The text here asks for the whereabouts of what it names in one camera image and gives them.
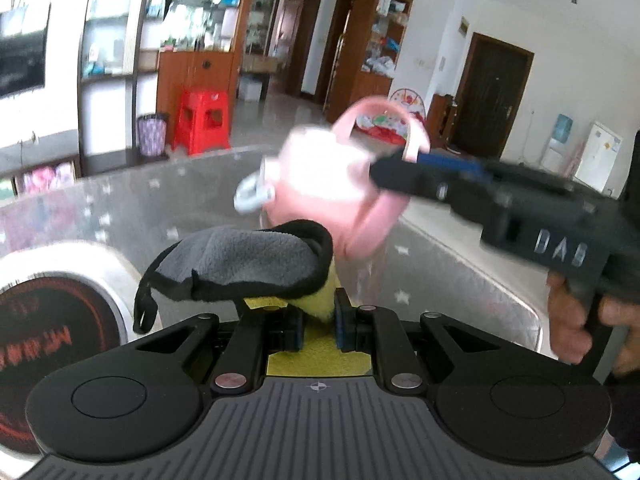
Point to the water dispenser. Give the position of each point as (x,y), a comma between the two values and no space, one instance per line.
(559,145)

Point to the white appliance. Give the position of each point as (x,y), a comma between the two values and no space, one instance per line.
(599,157)

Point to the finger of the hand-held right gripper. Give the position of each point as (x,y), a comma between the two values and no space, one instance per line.
(407,175)
(450,162)

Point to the dark wooden door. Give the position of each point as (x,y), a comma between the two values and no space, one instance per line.
(492,97)

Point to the round black induction cooktop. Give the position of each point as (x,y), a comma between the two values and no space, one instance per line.
(55,340)

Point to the clear water bottle pink lid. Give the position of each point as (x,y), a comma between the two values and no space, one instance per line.
(325,190)

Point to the glass display shelf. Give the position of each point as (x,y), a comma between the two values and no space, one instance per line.
(112,60)

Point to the colourful baby play mat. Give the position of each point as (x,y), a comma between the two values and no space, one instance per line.
(385,125)

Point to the tall wooden shelf unit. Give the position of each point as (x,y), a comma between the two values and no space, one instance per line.
(372,45)

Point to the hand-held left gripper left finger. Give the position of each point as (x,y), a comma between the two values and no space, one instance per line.
(295,331)

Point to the yellow and grey cleaning cloth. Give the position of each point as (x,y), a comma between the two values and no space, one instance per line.
(240,265)

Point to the purple patterned trash bin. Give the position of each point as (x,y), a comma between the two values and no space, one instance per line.
(152,135)

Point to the small wooden side cabinet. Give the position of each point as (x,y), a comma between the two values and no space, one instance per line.
(442,122)

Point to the person's right hand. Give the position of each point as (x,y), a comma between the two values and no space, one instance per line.
(567,320)

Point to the red plastic stool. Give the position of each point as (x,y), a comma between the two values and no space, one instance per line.
(200,122)

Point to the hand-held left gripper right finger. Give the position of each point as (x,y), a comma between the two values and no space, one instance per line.
(343,329)

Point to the wall-mounted black television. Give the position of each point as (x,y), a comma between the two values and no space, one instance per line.
(22,52)

